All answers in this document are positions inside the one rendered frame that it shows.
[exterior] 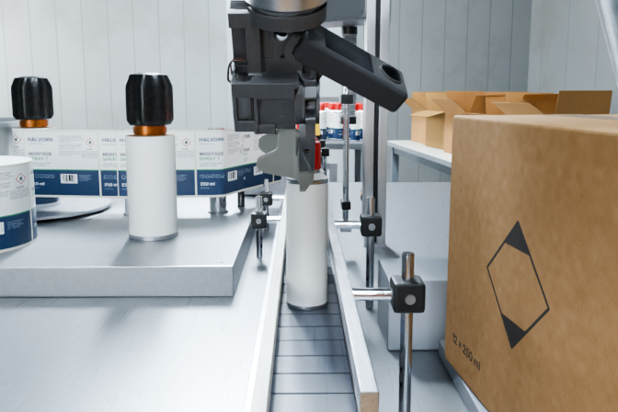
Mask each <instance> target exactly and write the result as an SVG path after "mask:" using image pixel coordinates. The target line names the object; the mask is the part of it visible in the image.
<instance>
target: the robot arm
mask: <svg viewBox="0 0 618 412"><path fill-rule="evenodd" d="M595 3H596V6H597V9H598V13H599V17H600V21H601V26H602V30H603V34H604V38H605V41H606V45H607V48H608V52H609V55H610V59H611V63H612V69H613V72H614V76H615V80H616V84H617V87H618V0H595ZM326 5H327V0H231V2H230V8H229V9H228V13H227V16H228V28H229V29H231V32H232V44H233V56H234V59H233V60H232V61H230V62H229V64H228V68H227V81H228V82H229V83H230V84H231V91H232V92H231V96H232V101H233V115H234V124H235V132H255V134H265V135H263V136H261V137H260V138H259V140H258V147H259V149H260V150H261V151H262V152H263V153H265V154H264V155H261V156H260V157H259V158H258V159H257V168H258V169H259V170H260V171H261V172H263V173H266V174H271V175H276V176H281V177H289V178H293V179H295V180H297V181H298V182H299V183H300V192H305V191H306V190H307V189H308V188H309V186H310V185H311V183H312V182H313V181H314V176H315V125H316V124H319V122H320V78H321V77H322V76H325V77H327V78H329V79H331V80H333V81H334V82H336V83H338V84H340V85H342V86H344V87H345V88H347V89H349V90H351V91H353V92H355V93H357V94H358V95H360V96H362V97H365V98H367V99H369V100H370V101H371V102H373V103H375V104H377V105H379V106H381V107H382V108H384V109H387V110H389V111H391V112H396V111H397V110H398V109H399V108H400V107H401V106H402V105H403V104H404V102H405V101H406V100H407V98H408V93H407V90H406V84H405V80H404V77H403V73H402V72H401V71H399V70H398V69H396V68H394V67H393V66H392V65H390V64H388V63H386V62H384V61H382V60H381V59H379V58H377V57H375V56H374V55H372V54H370V53H368V52H367V51H365V50H363V49H362V48H360V47H358V46H356V45H355V44H353V43H351V42H349V41H348V40H345V39H343V38H342V37H340V36H339V35H337V34H336V33H334V32H332V31H330V30H329V29H326V28H324V27H323V26H321V24H323V23H324V22H325V20H326ZM232 62H234V65H233V71H232ZM229 70H230V72H231V76H232V80H230V79H229ZM296 124H299V130H297V129H296ZM276 129H277V130H276Z"/></svg>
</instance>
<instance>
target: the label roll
mask: <svg viewBox="0 0 618 412"><path fill-rule="evenodd" d="M37 239H38V231H37V217H36V203H35V189H34V176H33V162H32V158H30V157H24V156H6V155H0V253H3V252H7V251H11V250H15V249H18V248H21V247H24V246H28V245H30V244H32V243H34V242H35V241H36V240H37Z"/></svg>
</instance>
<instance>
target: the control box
mask: <svg viewBox="0 0 618 412"><path fill-rule="evenodd" d="M366 16H367V0H327V5H326V20H325V22H324V23H323V24H321V26H323V27H324V28H326V29H328V28H341V27H346V26H352V27H354V26H364V21H366ZM390 23H391V0H390Z"/></svg>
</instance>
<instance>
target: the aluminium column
mask: <svg viewBox="0 0 618 412"><path fill-rule="evenodd" d="M389 32H390V0H367V16H366V21H364V50H365V51H367V52H368V53H370V54H372V55H374V56H375V57H377V58H379V59H381V60H382V61H384V62H386V63H388V64H389ZM387 130H388V110H387V109H384V108H382V107H381V106H379V105H377V104H375V103H373V102H371V101H370V100H369V99H367V98H365V97H364V98H363V139H362V210H361V213H367V198H368V197H374V198H375V213H380V215H381V216H382V219H383V222H382V235H381V236H375V237H374V247H385V226H386V178H387Z"/></svg>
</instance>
